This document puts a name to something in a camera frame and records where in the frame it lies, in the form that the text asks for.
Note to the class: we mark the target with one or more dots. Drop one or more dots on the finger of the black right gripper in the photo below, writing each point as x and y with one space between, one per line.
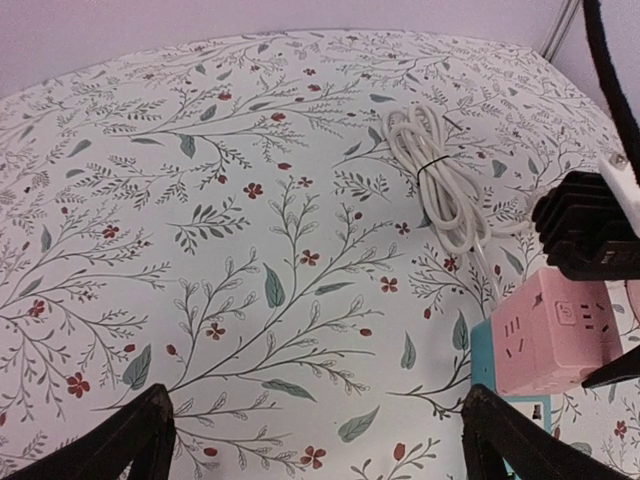
624 368

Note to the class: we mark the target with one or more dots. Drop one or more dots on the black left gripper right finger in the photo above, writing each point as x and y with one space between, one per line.
496 435

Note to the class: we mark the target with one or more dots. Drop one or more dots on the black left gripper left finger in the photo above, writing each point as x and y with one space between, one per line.
139 437

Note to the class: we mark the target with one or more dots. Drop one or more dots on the teal power strip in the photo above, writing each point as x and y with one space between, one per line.
535 408

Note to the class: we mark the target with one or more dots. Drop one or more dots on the pink cube socket adapter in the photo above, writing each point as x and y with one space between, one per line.
551 333

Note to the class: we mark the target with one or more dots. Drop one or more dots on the floral patterned table mat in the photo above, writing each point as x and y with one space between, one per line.
226 218

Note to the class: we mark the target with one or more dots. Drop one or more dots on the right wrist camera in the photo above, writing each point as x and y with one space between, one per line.
588 225

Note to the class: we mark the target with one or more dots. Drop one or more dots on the right aluminium frame post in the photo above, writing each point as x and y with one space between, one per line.
559 29

